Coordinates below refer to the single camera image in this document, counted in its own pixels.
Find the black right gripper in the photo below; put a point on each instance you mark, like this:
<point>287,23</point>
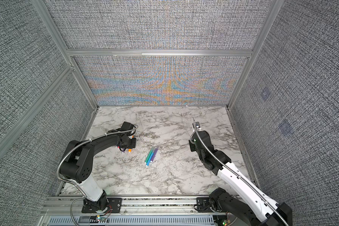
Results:
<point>192,143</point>

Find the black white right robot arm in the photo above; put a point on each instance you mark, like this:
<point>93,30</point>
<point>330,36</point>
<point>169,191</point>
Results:
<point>255,207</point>

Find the blue pen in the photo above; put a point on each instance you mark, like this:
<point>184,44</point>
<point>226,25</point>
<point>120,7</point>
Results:
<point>150,159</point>

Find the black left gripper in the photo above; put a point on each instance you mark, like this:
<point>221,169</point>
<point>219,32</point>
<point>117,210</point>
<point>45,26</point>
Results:
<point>132,144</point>

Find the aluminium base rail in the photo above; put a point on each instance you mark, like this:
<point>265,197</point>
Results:
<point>137,210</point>

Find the green pen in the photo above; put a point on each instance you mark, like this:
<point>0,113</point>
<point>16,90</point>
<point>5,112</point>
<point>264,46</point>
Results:
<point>152,149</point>

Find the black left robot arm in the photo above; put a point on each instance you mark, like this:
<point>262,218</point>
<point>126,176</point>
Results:
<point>77,164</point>

